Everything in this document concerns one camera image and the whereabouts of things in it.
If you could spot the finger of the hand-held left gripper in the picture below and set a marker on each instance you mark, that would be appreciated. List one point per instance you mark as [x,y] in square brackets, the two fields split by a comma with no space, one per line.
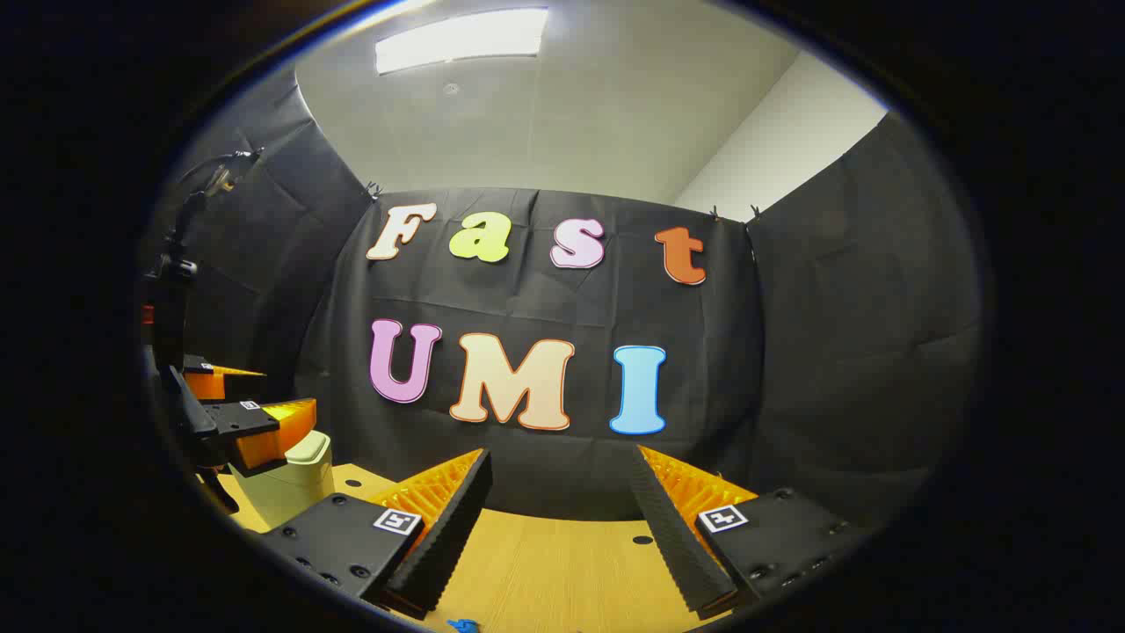
[250,422]
[215,380]

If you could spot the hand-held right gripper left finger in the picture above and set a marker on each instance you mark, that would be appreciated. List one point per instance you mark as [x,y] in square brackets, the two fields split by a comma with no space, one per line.
[448,536]

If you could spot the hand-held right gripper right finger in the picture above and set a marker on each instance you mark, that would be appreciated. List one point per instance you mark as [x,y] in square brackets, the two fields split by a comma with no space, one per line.
[677,536]

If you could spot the green desktop garbage bin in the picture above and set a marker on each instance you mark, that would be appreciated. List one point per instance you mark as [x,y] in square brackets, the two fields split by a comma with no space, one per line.
[290,492]

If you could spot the blue paper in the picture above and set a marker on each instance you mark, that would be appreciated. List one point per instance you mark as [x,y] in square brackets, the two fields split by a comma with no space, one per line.
[463,626]

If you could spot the wooden desktop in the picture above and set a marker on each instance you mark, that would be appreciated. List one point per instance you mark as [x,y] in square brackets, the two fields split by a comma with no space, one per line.
[545,571]

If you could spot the black backdrop cloth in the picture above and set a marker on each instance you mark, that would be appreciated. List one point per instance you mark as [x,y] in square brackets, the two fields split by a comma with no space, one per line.
[527,299]

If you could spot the rectangular ceiling light panel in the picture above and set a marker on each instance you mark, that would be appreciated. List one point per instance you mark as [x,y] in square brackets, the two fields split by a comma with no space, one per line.
[457,40]

